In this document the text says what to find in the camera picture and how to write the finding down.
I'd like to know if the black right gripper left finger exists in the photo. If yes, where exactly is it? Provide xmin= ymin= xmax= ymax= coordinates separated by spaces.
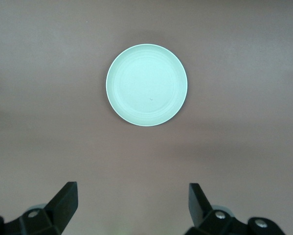
xmin=0 ymin=181 xmax=78 ymax=235

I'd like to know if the pale green round plate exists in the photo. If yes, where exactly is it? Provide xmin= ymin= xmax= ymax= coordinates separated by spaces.
xmin=106 ymin=43 xmax=188 ymax=127

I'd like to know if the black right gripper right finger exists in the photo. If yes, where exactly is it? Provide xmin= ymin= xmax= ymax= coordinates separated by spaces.
xmin=185 ymin=183 xmax=288 ymax=235

